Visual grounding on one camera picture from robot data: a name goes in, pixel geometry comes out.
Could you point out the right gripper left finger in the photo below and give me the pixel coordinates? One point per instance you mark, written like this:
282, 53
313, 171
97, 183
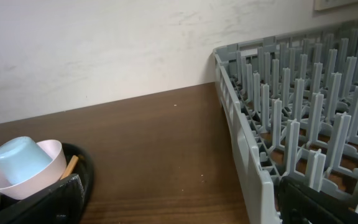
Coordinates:
61, 202

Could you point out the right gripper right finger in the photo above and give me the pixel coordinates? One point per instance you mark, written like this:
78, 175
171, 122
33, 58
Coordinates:
301, 204

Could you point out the grey dishwasher rack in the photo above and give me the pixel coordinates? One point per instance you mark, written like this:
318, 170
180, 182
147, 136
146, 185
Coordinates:
291, 104

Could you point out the white bowl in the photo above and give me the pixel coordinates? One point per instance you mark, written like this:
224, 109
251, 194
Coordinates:
51, 174

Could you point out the wooden chopstick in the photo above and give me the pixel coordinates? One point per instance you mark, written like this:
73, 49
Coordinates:
70, 167

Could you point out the round black serving tray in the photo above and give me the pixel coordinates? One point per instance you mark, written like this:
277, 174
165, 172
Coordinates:
84, 167

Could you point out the light blue cup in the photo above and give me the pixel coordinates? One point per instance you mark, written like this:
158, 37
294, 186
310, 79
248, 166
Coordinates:
21, 158

